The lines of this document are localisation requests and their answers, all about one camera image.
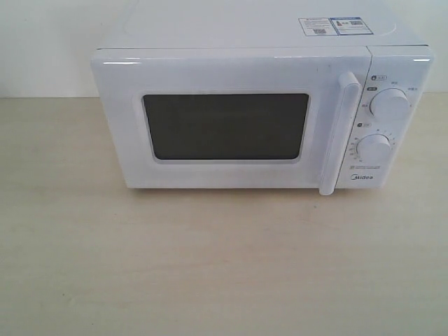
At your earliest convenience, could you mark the white microwave door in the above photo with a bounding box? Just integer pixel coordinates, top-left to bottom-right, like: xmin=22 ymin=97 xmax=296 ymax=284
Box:
xmin=91 ymin=46 xmax=372 ymax=195

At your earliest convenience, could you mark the white microwave oven body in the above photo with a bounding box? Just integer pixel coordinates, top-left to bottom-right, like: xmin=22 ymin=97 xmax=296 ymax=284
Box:
xmin=96 ymin=1 xmax=433 ymax=191

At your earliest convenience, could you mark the lower white control knob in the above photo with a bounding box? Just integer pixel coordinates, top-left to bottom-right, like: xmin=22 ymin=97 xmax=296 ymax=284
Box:
xmin=356 ymin=134 xmax=391 ymax=163

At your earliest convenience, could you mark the white control knob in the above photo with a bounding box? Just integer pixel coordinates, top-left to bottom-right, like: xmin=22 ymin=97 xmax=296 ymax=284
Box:
xmin=356 ymin=134 xmax=391 ymax=163
xmin=370 ymin=88 xmax=410 ymax=121

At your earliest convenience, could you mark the upper white control knob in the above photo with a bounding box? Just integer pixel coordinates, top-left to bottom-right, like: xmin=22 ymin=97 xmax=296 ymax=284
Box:
xmin=370 ymin=88 xmax=410 ymax=121

